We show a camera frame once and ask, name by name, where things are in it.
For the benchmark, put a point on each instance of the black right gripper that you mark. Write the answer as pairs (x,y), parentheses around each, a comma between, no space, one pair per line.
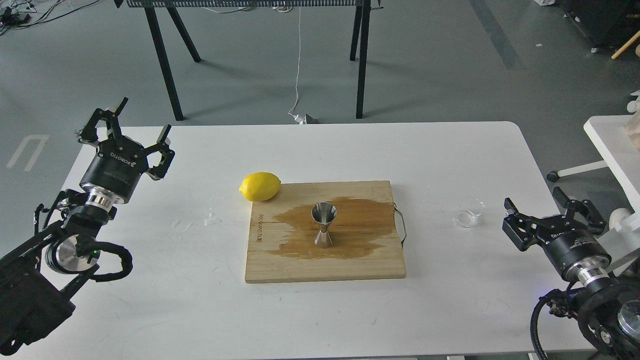
(568,244)

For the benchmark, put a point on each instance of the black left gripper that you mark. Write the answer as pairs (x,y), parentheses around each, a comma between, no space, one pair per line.
(112,167)

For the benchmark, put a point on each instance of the small clear glass cup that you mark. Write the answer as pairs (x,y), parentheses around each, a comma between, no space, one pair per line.
(469,212)

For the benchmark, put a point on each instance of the steel double jigger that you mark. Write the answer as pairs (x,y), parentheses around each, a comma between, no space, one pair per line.
(323,213)

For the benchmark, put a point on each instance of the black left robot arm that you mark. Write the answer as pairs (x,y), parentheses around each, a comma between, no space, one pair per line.
(39,278)

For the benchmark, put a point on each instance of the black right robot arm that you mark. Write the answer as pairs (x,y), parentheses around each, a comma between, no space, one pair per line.
(605,307)

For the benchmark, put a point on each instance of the white side table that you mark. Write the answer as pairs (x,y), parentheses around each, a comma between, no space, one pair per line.
(617,150)

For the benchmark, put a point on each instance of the yellow lemon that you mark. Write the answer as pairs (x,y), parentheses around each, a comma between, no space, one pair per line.
(260,186)

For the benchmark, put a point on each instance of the wooden stick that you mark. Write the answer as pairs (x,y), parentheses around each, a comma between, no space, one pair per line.
(625,46)

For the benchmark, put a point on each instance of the wooden cutting board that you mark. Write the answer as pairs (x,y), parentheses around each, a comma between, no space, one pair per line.
(366,244)

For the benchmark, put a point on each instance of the black trestle table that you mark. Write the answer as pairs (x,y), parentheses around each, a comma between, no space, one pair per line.
(243,38)

